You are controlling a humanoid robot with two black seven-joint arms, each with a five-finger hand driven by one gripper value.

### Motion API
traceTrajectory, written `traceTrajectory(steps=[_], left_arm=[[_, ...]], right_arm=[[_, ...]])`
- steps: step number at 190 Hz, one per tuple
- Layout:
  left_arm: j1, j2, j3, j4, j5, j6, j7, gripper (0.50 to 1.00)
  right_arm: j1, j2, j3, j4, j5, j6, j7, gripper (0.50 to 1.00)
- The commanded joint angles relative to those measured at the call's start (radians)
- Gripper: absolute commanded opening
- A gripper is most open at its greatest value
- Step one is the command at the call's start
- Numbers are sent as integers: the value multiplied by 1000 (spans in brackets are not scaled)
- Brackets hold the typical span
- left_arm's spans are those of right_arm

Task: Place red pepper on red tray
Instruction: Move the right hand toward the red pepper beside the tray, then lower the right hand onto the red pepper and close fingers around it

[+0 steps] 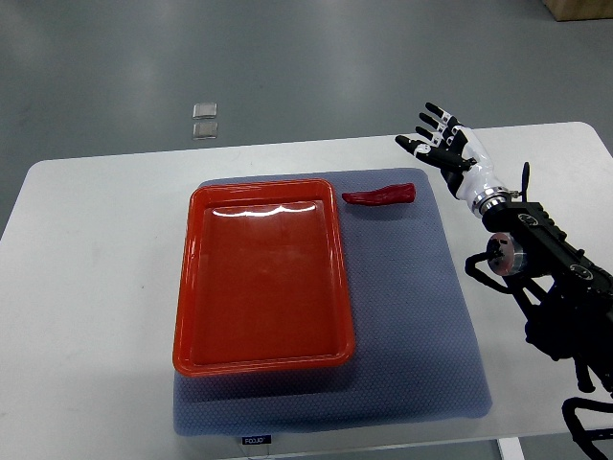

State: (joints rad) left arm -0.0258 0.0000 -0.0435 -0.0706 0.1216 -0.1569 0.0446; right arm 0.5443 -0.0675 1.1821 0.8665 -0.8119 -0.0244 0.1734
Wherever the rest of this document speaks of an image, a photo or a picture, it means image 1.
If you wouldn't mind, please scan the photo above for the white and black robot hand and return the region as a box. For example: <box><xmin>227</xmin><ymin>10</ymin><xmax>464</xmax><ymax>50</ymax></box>
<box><xmin>395</xmin><ymin>103</ymin><xmax>511</xmax><ymax>217</ymax></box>

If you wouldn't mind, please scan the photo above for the red pepper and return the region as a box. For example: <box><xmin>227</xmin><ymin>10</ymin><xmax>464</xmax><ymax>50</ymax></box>
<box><xmin>341</xmin><ymin>183</ymin><xmax>417</xmax><ymax>206</ymax></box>

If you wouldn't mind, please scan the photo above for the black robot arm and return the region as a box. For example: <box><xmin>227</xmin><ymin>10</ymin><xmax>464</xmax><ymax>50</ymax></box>
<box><xmin>465</xmin><ymin>166</ymin><xmax>612</xmax><ymax>394</ymax></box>

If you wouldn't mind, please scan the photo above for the red plastic tray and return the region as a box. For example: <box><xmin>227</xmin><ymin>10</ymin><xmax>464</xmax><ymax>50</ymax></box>
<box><xmin>172</xmin><ymin>178</ymin><xmax>355</xmax><ymax>378</ymax></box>

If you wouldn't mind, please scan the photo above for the cardboard box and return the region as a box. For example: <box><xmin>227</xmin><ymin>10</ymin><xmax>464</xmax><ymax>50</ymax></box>
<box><xmin>542</xmin><ymin>0</ymin><xmax>613</xmax><ymax>22</ymax></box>

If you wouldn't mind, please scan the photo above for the blue-grey textured mat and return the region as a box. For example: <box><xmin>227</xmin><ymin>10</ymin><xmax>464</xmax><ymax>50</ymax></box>
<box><xmin>173</xmin><ymin>168</ymin><xmax>491</xmax><ymax>436</ymax></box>

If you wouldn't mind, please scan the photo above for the lower metal floor plate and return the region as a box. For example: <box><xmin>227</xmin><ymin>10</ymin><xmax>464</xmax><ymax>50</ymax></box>
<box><xmin>193</xmin><ymin>122</ymin><xmax>218</xmax><ymax>140</ymax></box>

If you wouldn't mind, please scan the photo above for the metal floor plate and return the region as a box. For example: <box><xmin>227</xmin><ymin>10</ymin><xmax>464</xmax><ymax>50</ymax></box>
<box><xmin>193</xmin><ymin>103</ymin><xmax>217</xmax><ymax>120</ymax></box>
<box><xmin>193</xmin><ymin>122</ymin><xmax>218</xmax><ymax>140</ymax></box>

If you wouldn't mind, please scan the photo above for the upper metal floor plate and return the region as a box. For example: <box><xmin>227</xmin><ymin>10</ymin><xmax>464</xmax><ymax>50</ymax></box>
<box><xmin>193</xmin><ymin>103</ymin><xmax>217</xmax><ymax>120</ymax></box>

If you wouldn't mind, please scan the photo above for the white table leg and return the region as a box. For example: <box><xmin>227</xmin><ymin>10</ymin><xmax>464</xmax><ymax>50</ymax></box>
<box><xmin>496</xmin><ymin>437</ymin><xmax>525</xmax><ymax>460</ymax></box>

